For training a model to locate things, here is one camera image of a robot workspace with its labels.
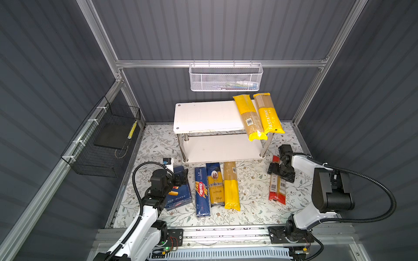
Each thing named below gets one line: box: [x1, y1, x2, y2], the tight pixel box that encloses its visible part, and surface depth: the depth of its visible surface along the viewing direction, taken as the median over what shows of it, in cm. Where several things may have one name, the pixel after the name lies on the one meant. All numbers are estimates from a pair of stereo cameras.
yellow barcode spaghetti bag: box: [232, 94, 268, 142], surface depth 73 cm
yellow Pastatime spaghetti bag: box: [253, 92, 286, 135], surface depth 77 cm
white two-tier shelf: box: [173, 100, 275, 164], surface depth 82 cm
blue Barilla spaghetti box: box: [194, 166, 211, 218], surface depth 86 cm
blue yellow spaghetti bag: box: [205, 162, 225, 208], surface depth 90 cm
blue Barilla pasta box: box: [164, 165, 193, 209], surface depth 81 cm
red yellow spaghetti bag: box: [268, 155, 287, 205], surface depth 88 cm
